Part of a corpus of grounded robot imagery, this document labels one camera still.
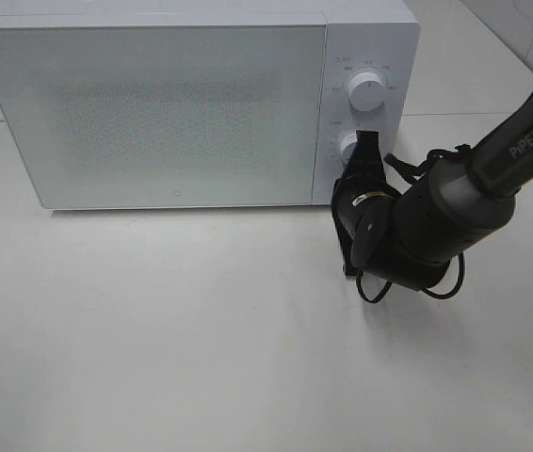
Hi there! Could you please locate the black right camera cable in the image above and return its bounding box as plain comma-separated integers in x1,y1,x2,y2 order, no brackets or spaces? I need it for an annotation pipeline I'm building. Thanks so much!
355,145,466,303

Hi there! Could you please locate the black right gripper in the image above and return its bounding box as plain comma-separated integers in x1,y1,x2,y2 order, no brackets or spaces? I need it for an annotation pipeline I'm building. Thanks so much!
331,130,399,277

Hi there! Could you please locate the white power knob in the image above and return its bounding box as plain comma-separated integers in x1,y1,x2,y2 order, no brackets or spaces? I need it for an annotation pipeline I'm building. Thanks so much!
347,69,387,112

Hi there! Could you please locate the white timer knob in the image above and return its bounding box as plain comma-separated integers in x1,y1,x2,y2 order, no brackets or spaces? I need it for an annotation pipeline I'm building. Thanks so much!
337,132,357,165

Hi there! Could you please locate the white microwave door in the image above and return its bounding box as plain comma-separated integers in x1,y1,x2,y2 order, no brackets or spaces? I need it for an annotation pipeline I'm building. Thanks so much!
0,26,325,210

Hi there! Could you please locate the white microwave oven body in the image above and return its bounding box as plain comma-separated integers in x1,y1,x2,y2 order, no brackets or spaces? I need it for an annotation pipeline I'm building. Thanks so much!
0,1,420,207

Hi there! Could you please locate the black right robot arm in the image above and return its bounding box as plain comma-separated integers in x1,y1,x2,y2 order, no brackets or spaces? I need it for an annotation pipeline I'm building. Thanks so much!
331,91,533,303

